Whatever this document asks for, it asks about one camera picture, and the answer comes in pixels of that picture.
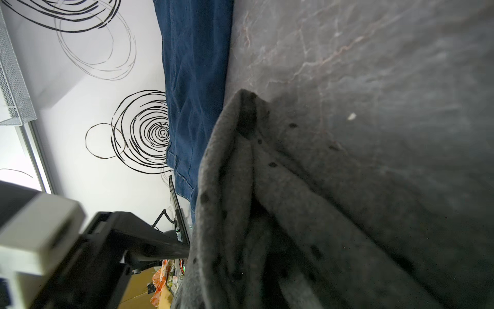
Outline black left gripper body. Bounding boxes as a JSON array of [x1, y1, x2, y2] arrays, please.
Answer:
[[31, 212, 190, 308]]

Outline grey polka dot skirt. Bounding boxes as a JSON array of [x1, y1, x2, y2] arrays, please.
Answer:
[[172, 90, 493, 308]]

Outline dark blue skirt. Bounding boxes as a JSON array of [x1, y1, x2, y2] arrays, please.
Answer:
[[154, 0, 234, 213]]

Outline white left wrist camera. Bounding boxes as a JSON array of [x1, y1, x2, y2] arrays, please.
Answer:
[[1, 193, 86, 308]]

